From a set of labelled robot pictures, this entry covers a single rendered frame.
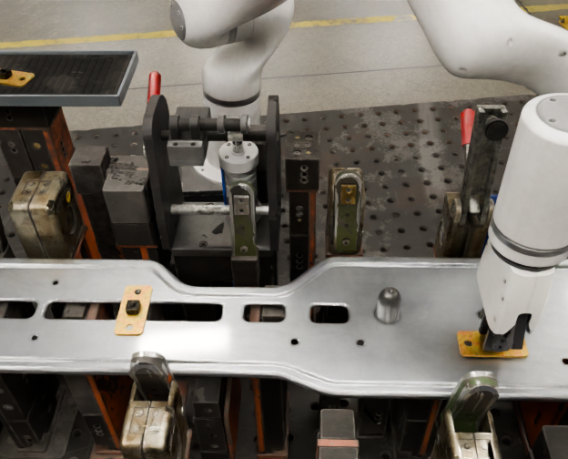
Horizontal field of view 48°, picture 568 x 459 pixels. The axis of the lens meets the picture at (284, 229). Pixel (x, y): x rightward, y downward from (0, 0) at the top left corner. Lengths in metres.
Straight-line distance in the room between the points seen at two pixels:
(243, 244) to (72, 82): 0.37
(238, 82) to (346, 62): 2.17
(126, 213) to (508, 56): 0.58
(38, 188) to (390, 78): 2.51
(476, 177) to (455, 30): 0.30
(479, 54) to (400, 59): 2.82
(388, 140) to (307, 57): 1.84
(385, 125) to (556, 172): 1.14
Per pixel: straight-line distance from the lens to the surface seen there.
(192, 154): 0.88
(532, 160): 0.61
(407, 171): 1.57
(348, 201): 0.90
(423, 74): 3.36
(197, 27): 1.17
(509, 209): 0.66
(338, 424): 0.78
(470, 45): 0.65
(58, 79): 1.07
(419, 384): 0.81
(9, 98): 1.05
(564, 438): 0.84
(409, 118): 1.75
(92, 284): 0.93
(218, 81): 1.28
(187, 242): 1.01
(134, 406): 0.75
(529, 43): 0.67
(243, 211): 0.90
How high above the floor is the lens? 1.67
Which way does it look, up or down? 44 degrees down
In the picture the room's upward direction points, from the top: 1 degrees counter-clockwise
